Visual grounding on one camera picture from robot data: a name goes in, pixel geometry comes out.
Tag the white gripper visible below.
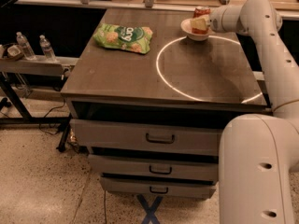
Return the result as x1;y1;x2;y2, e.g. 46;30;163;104
190;5;244;34

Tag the red coke can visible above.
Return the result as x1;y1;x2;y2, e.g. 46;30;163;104
191;7;210;35

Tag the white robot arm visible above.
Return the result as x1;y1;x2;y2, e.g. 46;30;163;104
210;0;299;224

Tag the white paper bowl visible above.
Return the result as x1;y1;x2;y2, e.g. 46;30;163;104
180;19;214;41

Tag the small bowl on side table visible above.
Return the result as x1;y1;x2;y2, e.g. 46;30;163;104
2;43;23;61

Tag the green chip bag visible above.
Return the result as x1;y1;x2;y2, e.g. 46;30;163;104
93;23;153;54

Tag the grey drawer cabinet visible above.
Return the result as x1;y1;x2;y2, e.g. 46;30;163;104
62;9;266;187

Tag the top grey drawer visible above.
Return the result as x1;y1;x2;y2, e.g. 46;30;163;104
71;119;221;156

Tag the grey drawer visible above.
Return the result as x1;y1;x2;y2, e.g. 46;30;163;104
71;119;221;156
100;177;217;200
88;155;218;182

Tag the middle grey drawer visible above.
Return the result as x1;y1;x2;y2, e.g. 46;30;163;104
88;155;218;182

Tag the right clear water bottle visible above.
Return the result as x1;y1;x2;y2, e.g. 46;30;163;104
39;35;57;62

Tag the clear water bottle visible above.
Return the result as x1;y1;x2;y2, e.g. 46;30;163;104
39;35;57;62
16;32;36;60

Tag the bottom grey drawer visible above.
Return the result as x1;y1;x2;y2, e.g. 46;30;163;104
100;177;217;200

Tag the left clear water bottle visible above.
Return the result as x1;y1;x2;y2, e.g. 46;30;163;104
16;32;36;60

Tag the grey side table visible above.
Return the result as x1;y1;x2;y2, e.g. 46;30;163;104
0;56;78;152

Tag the blue tape cross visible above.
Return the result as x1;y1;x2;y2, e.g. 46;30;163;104
136;194;163;224

